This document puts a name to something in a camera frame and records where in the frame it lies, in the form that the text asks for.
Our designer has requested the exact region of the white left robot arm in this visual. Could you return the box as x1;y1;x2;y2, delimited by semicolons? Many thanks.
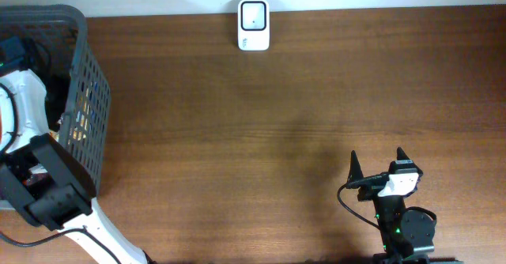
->
1;35;150;263

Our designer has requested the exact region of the white barcode scanner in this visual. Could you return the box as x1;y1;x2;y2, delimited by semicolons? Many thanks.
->
237;0;270;51

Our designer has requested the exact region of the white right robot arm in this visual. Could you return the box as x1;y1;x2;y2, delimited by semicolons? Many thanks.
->
345;148;437;263

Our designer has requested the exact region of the grey plastic basket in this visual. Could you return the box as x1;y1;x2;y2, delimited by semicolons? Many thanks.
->
0;4;112;212

